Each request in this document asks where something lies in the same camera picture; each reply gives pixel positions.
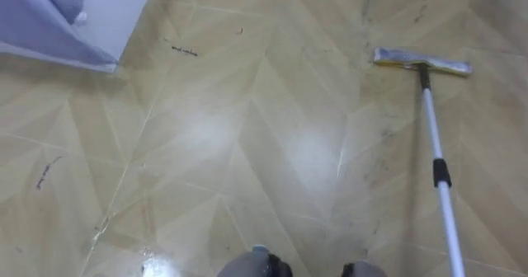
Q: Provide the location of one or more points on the mop with white pole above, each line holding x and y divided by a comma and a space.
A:
431, 124

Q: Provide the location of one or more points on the robot legs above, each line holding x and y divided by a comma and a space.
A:
255, 264

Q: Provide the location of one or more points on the white cabinet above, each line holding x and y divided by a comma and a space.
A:
37, 25

